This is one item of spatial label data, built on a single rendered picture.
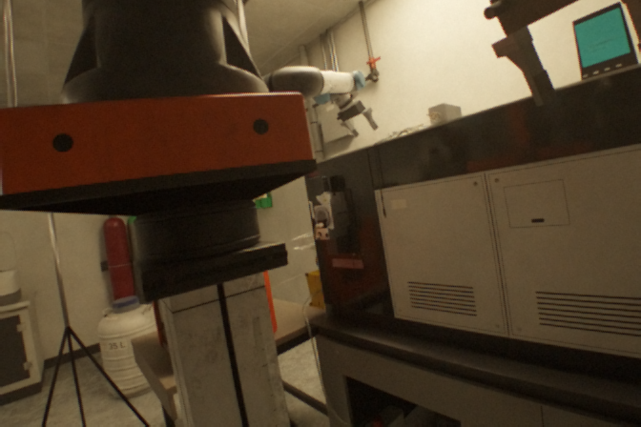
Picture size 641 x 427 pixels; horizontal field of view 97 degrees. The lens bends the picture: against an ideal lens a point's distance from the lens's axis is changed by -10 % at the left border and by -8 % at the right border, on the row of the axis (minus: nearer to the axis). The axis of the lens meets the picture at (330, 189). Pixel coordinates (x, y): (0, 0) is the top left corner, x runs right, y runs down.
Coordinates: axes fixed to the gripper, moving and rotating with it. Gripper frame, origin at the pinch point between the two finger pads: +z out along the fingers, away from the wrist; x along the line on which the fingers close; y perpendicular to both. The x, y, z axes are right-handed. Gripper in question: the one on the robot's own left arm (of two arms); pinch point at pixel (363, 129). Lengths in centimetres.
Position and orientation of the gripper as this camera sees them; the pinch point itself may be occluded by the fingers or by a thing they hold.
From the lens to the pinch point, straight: 152.4
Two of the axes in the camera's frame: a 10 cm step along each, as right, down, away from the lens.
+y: -5.4, 6.7, -5.1
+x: 5.9, -1.2, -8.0
